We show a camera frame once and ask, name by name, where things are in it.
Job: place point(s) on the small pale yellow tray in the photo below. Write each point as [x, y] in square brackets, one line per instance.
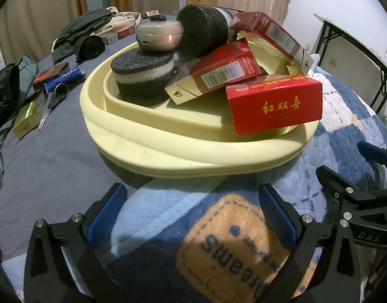
[180, 118]

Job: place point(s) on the red and silver cigarette box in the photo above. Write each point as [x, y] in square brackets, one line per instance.
[275, 33]

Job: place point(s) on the scissors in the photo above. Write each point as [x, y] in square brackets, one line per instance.
[59, 93]

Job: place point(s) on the red and gold cigarette box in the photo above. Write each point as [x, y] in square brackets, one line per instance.
[221, 66]

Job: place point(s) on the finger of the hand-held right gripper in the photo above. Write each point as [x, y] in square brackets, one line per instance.
[375, 154]
[343, 203]

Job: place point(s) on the blue tube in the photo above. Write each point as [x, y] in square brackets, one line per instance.
[65, 79]

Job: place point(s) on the round silver tin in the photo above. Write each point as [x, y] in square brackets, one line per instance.
[158, 34]

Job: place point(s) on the dark jacket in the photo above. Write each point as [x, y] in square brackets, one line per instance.
[7, 91]

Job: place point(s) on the red and white small box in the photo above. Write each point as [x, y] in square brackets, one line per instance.
[120, 34]

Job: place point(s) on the wall socket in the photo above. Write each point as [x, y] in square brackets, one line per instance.
[333, 62]

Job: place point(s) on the large pale yellow tray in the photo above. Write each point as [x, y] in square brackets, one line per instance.
[180, 161]

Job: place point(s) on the orange and black box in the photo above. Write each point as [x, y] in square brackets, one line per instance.
[49, 74]

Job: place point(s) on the grey bed sheet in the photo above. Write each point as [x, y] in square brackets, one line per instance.
[54, 164]

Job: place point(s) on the dark green cloth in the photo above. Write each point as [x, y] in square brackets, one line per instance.
[79, 28]

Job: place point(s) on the blue checkered fleece blanket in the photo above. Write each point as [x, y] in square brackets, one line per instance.
[338, 132]

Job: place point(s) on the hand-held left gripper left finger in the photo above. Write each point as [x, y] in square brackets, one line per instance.
[108, 214]

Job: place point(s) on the small copper box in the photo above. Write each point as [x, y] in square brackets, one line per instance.
[150, 13]

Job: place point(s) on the small black oval object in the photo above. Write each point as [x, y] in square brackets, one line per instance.
[158, 18]

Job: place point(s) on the black and white foam roller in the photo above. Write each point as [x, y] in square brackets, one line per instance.
[199, 28]
[139, 66]

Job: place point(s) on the red box with gold dots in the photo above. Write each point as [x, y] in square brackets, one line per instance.
[275, 110]

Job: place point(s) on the beige curtain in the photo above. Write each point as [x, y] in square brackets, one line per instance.
[32, 22]

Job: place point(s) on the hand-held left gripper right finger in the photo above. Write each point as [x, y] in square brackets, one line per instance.
[275, 214]

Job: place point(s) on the black folding table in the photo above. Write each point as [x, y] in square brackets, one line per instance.
[354, 36]

